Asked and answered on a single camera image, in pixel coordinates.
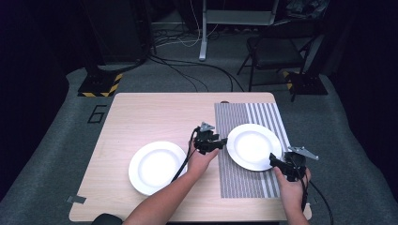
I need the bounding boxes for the black yellow striped stand base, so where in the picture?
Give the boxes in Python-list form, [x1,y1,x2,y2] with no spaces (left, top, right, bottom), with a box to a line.
[77,72,124,98]
[283,70,329,96]

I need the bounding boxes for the hand-held gripper cable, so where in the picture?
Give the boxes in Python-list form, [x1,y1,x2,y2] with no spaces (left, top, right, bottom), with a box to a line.
[290,156,334,225]
[170,127,201,184]

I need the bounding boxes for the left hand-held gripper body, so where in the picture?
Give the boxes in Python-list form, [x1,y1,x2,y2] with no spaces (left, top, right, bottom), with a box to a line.
[192,121,221,156]

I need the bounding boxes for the person's left hand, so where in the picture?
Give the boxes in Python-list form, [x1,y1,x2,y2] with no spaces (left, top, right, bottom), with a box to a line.
[187,139,221,182]

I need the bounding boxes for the white panel on stand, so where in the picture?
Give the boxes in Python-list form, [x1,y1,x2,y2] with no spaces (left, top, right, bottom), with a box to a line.
[206,8,277,26]

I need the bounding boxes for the white round plate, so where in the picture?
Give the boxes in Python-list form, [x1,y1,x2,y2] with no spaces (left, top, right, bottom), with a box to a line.
[128,141,189,197]
[226,123,283,173]

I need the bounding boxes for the grey white striped placemat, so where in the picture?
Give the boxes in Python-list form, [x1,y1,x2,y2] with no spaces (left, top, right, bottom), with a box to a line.
[214,102,294,200]

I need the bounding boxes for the black floor cables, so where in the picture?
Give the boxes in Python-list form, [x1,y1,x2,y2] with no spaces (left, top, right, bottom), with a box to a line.
[149,54,246,93]

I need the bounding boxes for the person's right hand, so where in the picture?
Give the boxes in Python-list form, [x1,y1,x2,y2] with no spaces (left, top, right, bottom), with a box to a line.
[273,166,313,215]

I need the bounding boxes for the black cabinet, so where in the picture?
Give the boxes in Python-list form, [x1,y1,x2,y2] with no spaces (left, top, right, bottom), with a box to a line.
[82,0,155,66]

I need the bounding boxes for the right hand-held gripper cable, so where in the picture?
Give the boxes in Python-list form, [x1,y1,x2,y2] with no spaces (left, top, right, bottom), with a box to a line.
[290,156,334,225]

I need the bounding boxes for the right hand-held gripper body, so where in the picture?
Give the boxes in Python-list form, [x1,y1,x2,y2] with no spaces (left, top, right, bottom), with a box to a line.
[281,145,320,183]

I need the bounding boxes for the grey tape strip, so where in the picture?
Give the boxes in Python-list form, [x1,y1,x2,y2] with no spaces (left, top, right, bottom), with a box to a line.
[66,195,87,204]

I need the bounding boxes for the black folding chair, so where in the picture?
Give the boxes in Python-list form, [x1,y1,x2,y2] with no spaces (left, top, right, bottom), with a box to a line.
[236,21,317,93]

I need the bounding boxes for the left hand-held gripper cable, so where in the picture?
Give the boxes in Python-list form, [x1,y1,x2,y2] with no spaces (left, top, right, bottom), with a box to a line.
[170,127,201,184]

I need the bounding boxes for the white floor cables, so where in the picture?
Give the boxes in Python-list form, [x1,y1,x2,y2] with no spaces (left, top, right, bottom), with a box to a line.
[153,6,220,49]

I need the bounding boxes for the white metal stand post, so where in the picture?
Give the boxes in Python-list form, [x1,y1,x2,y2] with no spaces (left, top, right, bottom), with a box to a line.
[198,0,209,62]

